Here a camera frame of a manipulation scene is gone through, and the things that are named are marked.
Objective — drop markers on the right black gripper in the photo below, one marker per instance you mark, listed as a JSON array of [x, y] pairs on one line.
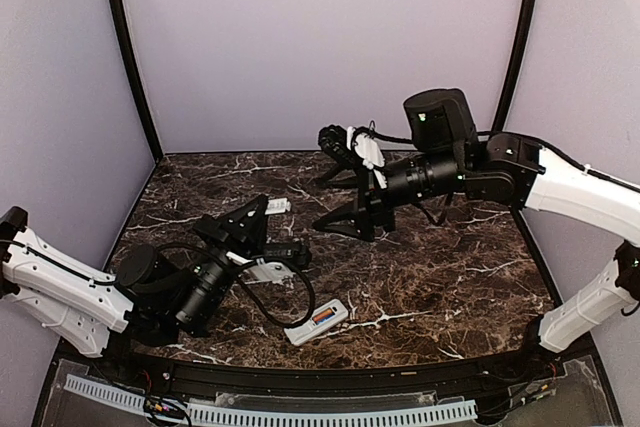
[[368, 193]]

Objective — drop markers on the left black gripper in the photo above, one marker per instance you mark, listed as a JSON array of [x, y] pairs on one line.
[[249, 221]]

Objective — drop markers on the white battery cover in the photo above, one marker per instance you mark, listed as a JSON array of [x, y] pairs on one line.
[[278, 206]]

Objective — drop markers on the orange battery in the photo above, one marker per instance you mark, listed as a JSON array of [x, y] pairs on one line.
[[322, 311]]

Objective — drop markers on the white remote control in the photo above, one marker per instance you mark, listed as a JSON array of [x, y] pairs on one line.
[[308, 331]]

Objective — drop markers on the blue battery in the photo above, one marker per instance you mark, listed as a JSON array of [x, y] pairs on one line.
[[323, 317]]

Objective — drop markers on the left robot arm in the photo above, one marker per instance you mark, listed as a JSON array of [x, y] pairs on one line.
[[157, 292]]

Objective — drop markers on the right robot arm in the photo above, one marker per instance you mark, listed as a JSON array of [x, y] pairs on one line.
[[515, 170]]

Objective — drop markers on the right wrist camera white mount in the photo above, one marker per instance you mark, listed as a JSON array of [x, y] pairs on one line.
[[351, 149]]

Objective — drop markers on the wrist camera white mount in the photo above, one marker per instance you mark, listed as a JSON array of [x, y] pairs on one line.
[[351, 149], [294, 253]]

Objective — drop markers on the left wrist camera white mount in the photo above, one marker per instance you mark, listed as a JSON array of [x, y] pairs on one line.
[[294, 253]]

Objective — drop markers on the black front rail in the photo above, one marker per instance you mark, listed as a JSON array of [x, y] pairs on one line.
[[483, 376]]

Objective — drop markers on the white slotted cable duct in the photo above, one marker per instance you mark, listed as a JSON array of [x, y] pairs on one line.
[[246, 410]]

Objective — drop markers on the left black frame post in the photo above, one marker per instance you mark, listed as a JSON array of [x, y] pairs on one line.
[[128, 57]]

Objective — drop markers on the black frame post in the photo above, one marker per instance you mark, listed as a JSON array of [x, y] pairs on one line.
[[525, 17], [128, 57]]

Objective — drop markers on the right black frame post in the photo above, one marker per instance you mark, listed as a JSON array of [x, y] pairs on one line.
[[525, 17]]

